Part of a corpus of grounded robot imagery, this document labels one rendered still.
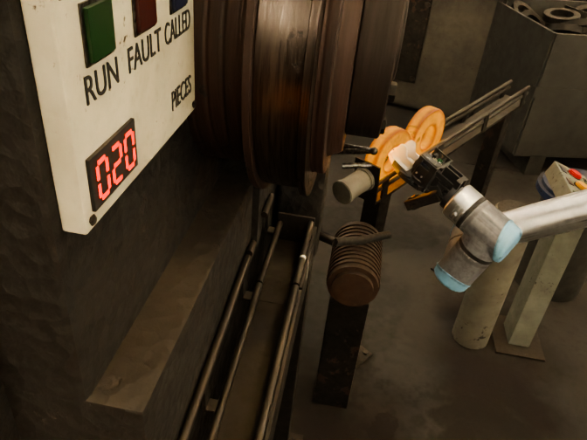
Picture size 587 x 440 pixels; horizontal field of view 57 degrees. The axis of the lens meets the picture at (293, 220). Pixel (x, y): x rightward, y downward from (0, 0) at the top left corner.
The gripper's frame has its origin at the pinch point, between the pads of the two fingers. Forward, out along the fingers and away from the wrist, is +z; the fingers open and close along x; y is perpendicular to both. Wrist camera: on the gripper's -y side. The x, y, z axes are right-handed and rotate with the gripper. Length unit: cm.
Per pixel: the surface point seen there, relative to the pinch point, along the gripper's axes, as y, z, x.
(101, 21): 55, -13, 88
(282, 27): 50, -10, 66
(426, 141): -2.4, -1.0, -17.7
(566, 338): -55, -67, -63
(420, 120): 5.8, 1.0, -10.5
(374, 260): -16.1, -16.7, 14.9
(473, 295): -42, -36, -31
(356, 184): -3.0, -2.9, 14.3
